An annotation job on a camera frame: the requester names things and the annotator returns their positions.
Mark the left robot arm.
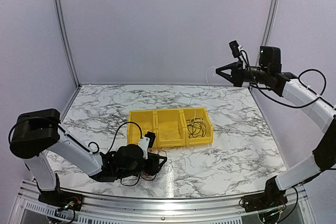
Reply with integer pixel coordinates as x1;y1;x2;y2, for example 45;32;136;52
8;109;167;206

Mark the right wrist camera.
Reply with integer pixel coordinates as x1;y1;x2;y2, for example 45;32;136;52
229;40;244;63

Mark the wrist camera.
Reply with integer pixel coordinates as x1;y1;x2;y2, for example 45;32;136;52
138;132;156;159
229;40;244;63

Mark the red cable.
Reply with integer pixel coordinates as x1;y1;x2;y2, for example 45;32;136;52
139;150;167;182

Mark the yellow bin middle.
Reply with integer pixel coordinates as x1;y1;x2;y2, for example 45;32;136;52
155;109;186;148

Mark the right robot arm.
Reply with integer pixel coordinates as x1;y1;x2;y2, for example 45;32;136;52
215;41;335;207

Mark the yellow bin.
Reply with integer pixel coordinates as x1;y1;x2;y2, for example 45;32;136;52
181;107;213;146
127;110;158;150
155;109;186;148

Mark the left aluminium frame post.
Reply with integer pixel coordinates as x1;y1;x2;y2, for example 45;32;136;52
54;0;81;89

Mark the right aluminium frame post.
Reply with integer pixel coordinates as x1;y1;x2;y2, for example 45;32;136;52
258;0;283;51

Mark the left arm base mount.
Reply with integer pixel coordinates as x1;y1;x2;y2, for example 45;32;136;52
38;190;83;223

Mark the yellow bin left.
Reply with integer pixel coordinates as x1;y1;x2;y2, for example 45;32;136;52
127;110;158;150

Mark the aluminium frame post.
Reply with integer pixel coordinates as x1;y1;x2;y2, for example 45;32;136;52
258;0;283;51
54;0;81;89

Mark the white cable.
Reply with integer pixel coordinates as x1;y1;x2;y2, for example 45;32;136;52
187;67;217;138

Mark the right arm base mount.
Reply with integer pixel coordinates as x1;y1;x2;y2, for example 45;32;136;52
238;193;288;223

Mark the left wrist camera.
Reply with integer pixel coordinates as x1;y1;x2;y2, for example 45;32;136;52
138;132;156;159

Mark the yellow bin right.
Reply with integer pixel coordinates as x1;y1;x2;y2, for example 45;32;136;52
181;107;213;146

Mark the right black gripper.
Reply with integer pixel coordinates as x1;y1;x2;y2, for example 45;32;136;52
215;60;269;88

